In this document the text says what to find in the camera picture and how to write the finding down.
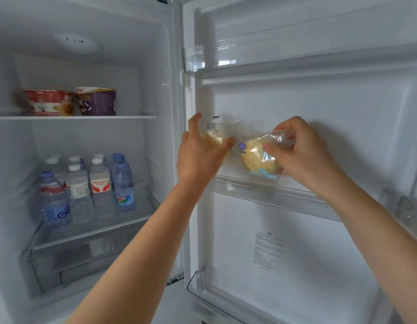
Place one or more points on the person's left hand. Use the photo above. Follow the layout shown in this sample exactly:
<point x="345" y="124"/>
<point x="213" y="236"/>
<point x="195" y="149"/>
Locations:
<point x="198" y="161"/>

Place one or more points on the person's right hand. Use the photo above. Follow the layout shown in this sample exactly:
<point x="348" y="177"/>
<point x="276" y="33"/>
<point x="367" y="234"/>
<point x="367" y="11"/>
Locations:
<point x="306" y="161"/>

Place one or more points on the bun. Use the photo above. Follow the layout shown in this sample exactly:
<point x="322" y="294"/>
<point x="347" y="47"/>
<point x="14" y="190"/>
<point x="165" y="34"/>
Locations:
<point x="255" y="158"/>
<point x="215" y="136"/>

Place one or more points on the white refrigerator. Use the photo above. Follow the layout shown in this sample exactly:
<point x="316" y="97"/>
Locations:
<point x="347" y="114"/>

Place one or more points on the plain blue cap water bottle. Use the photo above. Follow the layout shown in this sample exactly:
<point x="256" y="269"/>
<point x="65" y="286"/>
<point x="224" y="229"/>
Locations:
<point x="117" y="157"/>

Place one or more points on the purple instant noodles cup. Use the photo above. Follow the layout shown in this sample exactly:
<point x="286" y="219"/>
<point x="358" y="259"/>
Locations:
<point x="97" y="101"/>

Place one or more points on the white label water bottle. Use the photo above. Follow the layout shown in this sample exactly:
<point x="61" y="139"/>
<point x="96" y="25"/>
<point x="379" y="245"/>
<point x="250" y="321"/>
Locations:
<point x="78" y="195"/>

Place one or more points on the red instant noodle cup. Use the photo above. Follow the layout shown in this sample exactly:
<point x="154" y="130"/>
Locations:
<point x="50" y="102"/>

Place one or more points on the person's right forearm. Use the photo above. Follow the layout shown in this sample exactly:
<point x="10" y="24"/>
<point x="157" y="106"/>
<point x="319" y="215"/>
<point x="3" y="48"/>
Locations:
<point x="380" y="239"/>

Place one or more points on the person's left forearm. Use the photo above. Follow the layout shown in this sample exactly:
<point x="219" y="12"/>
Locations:
<point x="134" y="266"/>

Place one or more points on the glass refrigerator shelf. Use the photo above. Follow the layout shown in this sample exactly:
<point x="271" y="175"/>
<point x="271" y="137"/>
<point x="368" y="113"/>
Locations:
<point x="73" y="117"/>
<point x="93" y="229"/>

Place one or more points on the white printed label sticker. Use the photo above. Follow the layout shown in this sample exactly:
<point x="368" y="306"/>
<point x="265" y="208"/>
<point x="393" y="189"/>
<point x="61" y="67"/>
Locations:
<point x="267" y="251"/>

